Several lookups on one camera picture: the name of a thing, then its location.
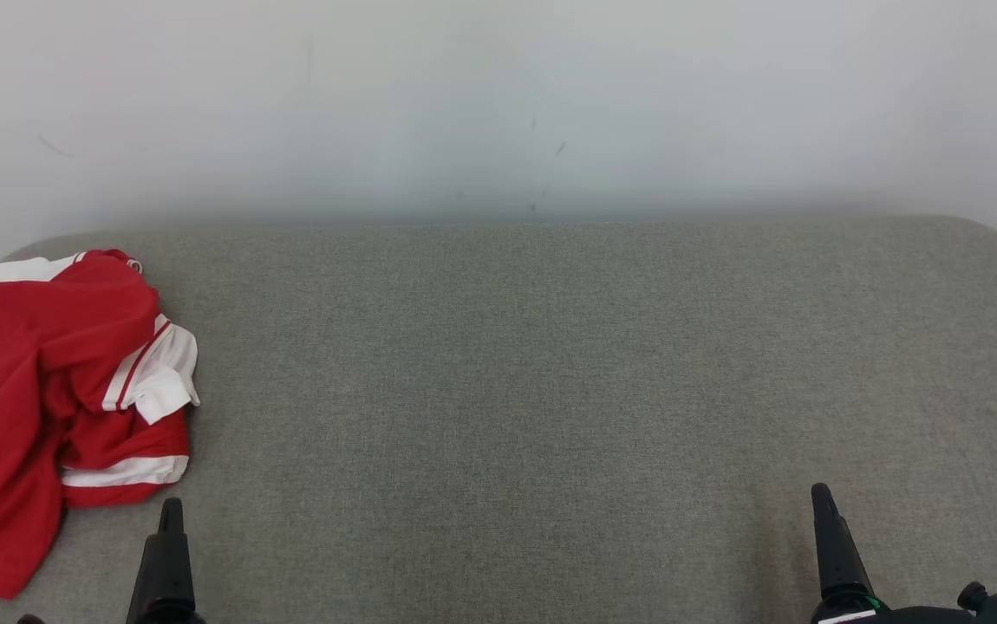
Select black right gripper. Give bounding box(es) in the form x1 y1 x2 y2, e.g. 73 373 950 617
811 484 973 624

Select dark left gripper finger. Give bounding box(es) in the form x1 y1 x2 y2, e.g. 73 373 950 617
126 497 205 624

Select red shorts white stripe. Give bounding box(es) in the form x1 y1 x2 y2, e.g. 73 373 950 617
41 394 192 509

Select red jersey shirt white sleeves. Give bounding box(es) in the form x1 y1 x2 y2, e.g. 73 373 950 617
0 250 201 600

